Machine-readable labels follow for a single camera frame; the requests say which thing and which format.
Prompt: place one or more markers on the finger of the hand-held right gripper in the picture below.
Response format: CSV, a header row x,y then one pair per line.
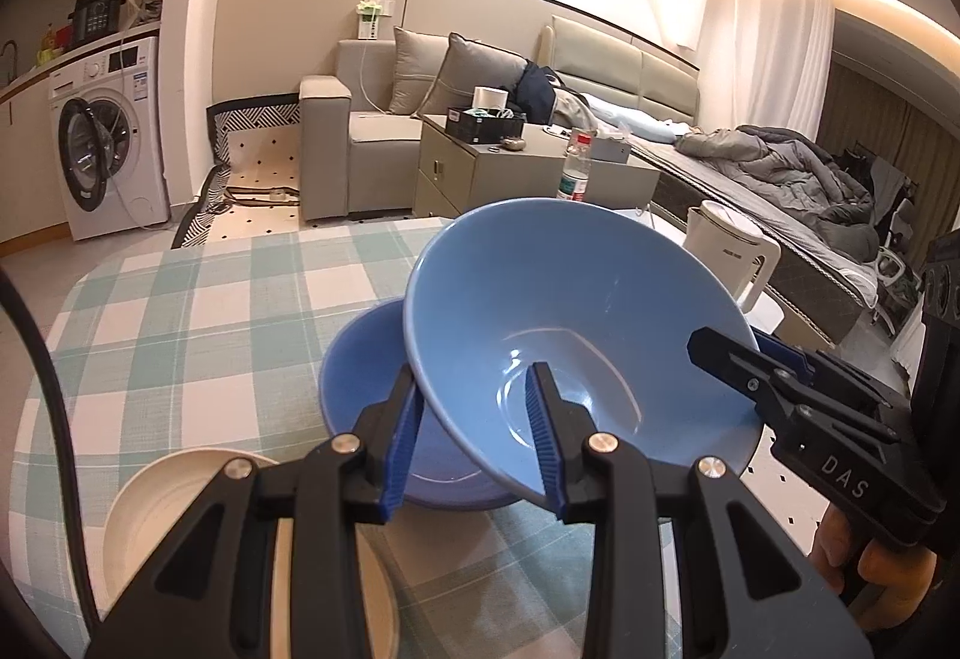
x,y
720,352
791,353

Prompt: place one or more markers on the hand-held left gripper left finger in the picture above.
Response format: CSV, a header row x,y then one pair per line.
x,y
401,449

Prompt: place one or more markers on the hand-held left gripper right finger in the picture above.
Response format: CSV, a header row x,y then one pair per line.
x,y
544,449

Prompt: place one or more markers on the large blue bowl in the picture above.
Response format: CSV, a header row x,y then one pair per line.
x,y
360,374

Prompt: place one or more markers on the light blue bowl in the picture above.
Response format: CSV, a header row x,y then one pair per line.
x,y
600,284

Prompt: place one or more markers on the cream plate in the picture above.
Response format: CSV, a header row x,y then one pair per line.
x,y
111,548
165,501

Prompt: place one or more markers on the person's right hand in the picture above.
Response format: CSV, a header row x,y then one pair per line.
x,y
896,584

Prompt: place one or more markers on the white electric kettle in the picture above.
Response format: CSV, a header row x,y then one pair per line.
x,y
720,239

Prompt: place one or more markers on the bed with grey duvet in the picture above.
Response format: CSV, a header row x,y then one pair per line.
x,y
750,213

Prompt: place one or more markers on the grey duvet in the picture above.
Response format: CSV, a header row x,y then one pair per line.
x,y
787,172

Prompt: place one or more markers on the plastic water bottle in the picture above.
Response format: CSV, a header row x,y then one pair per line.
x,y
574,175

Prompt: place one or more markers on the white cardboard box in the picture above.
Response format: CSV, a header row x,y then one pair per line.
x,y
609,149

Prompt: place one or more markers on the brown curtain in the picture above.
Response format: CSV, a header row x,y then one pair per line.
x,y
885,127

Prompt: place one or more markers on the light blue pillow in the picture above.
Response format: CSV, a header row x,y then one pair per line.
x,y
630,119

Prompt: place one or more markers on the grey side cabinet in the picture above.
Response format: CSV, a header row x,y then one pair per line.
x,y
487,179

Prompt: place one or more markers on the padded bed headboard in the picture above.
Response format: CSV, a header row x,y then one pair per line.
x,y
660,82

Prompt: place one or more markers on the grey sofa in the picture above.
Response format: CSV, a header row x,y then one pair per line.
x,y
330,164

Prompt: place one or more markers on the white curtain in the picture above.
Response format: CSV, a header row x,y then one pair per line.
x,y
772,52

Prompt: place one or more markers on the navy bag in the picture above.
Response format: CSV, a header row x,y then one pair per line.
x,y
536,93

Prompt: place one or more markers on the black tray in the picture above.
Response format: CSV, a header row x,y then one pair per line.
x,y
484,125

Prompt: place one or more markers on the patterned folding mat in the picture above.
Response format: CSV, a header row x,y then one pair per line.
x,y
255,119

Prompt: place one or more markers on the dark grey cushion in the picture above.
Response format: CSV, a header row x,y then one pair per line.
x,y
472,82

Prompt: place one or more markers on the white washing machine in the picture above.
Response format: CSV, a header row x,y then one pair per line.
x,y
142,179

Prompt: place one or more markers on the light grey cushion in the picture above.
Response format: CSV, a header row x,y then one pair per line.
x,y
416,70

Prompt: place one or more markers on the black pressure cooker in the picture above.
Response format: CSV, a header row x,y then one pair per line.
x,y
97,18

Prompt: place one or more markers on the yellow bottle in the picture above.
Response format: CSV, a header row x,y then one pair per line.
x,y
47,46

